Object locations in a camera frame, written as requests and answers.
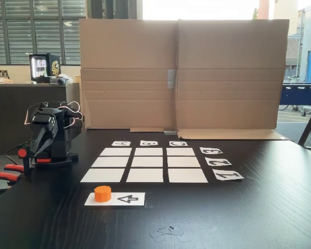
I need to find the black clamp with orange knob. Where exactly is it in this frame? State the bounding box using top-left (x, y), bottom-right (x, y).
top-left (17, 146), bottom-right (53, 176)

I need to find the black mini fridge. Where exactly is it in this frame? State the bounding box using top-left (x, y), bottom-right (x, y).
top-left (29, 53), bottom-right (61, 84)

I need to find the dark slanted stand leg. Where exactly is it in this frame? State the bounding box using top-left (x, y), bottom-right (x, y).
top-left (298, 90), bottom-right (311, 151)

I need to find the white servo cable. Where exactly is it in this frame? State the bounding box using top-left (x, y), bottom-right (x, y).
top-left (59, 101), bottom-right (84, 128)

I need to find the large brown cardboard screen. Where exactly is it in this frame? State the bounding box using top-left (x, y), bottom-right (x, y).
top-left (78, 18), bottom-right (290, 141)

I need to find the paper sheet number 2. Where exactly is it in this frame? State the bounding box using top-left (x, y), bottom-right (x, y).
top-left (205, 157), bottom-right (233, 167)

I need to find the black power cable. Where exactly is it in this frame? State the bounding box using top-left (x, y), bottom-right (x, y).
top-left (5, 142), bottom-right (31, 167)

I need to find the paper sheet number 1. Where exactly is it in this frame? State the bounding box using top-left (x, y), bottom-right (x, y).
top-left (212, 168), bottom-right (245, 182)

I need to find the round orange token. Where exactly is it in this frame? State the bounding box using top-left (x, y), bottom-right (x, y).
top-left (94, 185), bottom-right (111, 202)

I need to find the white crumpled bag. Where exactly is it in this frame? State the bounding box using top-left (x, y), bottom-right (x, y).
top-left (58, 73), bottom-right (75, 84)

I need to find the grey tape strip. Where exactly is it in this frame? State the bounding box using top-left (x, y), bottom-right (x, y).
top-left (167, 69), bottom-right (176, 90)

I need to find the paper sheet number 3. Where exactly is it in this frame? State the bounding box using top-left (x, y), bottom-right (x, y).
top-left (199, 147), bottom-right (222, 156)

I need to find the dark counter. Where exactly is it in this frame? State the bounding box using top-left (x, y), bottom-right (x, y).
top-left (0, 82), bottom-right (81, 156)

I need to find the white arrow paper sheet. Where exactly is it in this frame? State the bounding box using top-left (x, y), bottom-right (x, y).
top-left (84, 192), bottom-right (146, 207)

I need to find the white paper grid square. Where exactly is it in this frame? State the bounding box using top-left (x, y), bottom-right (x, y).
top-left (126, 168), bottom-right (163, 183)
top-left (167, 156), bottom-right (202, 168)
top-left (80, 168), bottom-right (125, 183)
top-left (167, 168), bottom-right (209, 183)
top-left (91, 156), bottom-right (130, 168)
top-left (166, 147), bottom-right (196, 156)
top-left (100, 147), bottom-right (132, 156)
top-left (131, 156), bottom-right (163, 168)
top-left (134, 147), bottom-right (163, 156)

